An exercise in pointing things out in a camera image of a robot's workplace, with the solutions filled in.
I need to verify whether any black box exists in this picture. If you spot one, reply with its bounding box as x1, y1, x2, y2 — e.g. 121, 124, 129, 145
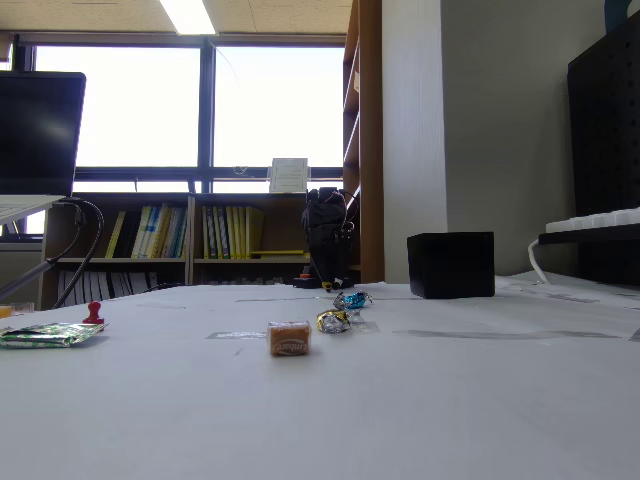
406, 231, 496, 300

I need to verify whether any blue wrapped candy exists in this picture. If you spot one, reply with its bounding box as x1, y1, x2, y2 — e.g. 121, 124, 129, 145
333, 290, 374, 310

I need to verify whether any gold wrapped candy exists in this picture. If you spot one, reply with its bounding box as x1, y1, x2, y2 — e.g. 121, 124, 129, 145
316, 308, 369, 335

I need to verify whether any low wooden bookshelf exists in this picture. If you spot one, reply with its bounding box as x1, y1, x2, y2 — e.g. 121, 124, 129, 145
39, 192, 194, 311
188, 192, 361, 287

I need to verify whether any brown caramel candy cube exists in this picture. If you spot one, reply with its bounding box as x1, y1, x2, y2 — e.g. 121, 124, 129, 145
267, 319, 313, 357

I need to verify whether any framed paper sign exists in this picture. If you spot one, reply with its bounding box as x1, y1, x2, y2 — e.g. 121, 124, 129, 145
268, 157, 310, 194

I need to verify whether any tall wooden bookshelf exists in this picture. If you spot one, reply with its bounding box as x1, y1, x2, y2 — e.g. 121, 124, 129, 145
342, 0, 385, 284

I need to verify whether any white paper table cover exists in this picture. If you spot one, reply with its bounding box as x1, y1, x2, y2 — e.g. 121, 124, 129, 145
0, 282, 640, 480

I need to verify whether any slanted yellow book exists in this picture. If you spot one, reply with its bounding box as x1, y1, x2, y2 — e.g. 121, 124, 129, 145
105, 210, 127, 259

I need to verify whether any white power strip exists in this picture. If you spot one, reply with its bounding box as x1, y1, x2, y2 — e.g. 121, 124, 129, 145
544, 208, 640, 235

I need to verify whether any ceiling light panel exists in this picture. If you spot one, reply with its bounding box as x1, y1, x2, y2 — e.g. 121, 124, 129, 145
159, 0, 220, 36

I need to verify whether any green foil snack packet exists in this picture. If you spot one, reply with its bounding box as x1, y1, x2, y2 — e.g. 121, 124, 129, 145
0, 322, 110, 350

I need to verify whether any black pegboard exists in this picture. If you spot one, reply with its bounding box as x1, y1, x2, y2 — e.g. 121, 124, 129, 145
567, 12, 640, 289

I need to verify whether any grey metal pole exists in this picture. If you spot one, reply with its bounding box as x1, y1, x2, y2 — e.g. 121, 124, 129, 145
0, 259, 56, 304

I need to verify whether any dark laptop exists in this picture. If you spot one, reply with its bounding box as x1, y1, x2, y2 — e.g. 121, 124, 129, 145
0, 70, 87, 226

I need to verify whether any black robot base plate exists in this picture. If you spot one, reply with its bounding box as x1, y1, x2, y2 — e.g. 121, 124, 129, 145
293, 272, 351, 291

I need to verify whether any dark window frame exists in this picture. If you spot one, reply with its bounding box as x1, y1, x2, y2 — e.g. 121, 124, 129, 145
0, 33, 346, 196

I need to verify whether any white power strip cable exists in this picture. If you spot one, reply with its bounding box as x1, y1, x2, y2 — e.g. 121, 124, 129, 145
528, 238, 551, 285

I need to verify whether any black laptop cable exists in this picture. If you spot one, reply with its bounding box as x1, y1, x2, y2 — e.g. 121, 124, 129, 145
44, 198, 106, 311

